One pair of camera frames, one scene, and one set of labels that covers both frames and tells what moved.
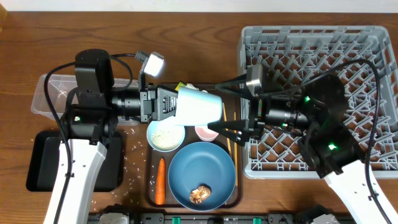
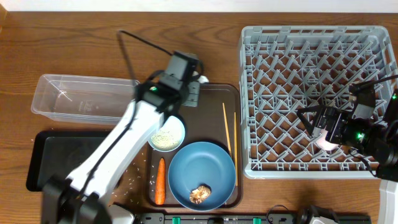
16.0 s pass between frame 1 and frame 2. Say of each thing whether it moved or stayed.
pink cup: moved
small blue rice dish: stayed
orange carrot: stayed
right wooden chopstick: stayed
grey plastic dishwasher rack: stayed
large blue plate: stayed
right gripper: moved
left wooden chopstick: stayed
